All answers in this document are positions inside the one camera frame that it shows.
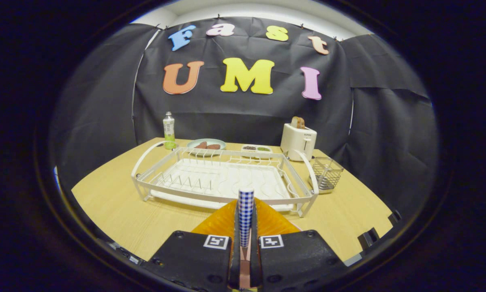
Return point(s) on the brown sausage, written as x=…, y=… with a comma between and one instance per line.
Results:
x=214, y=147
x=201, y=145

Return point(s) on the cream toaster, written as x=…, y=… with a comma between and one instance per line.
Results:
x=297, y=142

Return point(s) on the white two-compartment dish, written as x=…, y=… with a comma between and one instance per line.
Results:
x=255, y=151

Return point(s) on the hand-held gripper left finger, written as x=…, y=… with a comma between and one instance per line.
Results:
x=235, y=259

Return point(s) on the clear bottle with green liquid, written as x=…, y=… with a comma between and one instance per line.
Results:
x=169, y=129

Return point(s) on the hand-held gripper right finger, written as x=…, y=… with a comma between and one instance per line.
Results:
x=255, y=259

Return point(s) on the black table clamp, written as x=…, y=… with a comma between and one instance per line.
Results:
x=368, y=238
x=395, y=217

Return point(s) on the toast bread slices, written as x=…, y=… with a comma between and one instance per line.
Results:
x=297, y=123

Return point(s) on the pale blue serving plate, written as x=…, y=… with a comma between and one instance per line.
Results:
x=194, y=151

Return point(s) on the black backdrop cloth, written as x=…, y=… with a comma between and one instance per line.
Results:
x=242, y=109

